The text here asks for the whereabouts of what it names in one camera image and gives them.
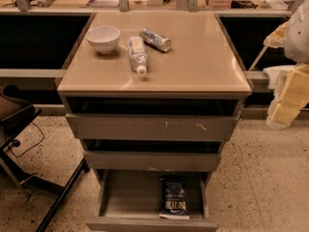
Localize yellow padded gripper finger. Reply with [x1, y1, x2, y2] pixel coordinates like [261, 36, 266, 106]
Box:
[264, 22, 287, 48]
[267, 64, 309, 130]

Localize blue chip bag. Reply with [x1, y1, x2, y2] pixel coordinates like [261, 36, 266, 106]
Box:
[159, 177, 190, 219]

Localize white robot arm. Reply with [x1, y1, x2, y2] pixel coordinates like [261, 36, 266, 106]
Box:
[264, 0, 309, 130]

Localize grey drawer cabinet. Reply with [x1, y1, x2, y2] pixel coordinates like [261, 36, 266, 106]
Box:
[56, 11, 253, 232]

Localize top drawer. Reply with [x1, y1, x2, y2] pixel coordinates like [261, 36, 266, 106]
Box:
[66, 113, 239, 141]

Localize middle drawer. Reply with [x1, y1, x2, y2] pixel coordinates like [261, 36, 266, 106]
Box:
[84, 151, 221, 172]

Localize open bottom drawer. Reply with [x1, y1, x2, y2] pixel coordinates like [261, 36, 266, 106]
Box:
[86, 170, 218, 232]

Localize white plastic housing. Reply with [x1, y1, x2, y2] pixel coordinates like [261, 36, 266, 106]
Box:
[263, 65, 295, 90]

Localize dark items on right shelf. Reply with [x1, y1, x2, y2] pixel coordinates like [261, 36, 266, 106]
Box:
[231, 0, 257, 9]

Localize silver drink can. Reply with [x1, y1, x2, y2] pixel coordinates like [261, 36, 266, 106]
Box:
[139, 27, 172, 52]

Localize clear plastic water bottle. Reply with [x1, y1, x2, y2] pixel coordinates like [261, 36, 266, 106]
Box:
[127, 36, 148, 76]

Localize white bowl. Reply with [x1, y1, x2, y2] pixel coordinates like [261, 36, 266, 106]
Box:
[85, 26, 121, 54]

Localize black office chair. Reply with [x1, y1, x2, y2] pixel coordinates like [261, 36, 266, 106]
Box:
[0, 83, 91, 232]

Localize black floor cable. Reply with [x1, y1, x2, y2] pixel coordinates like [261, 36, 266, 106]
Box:
[8, 121, 45, 159]

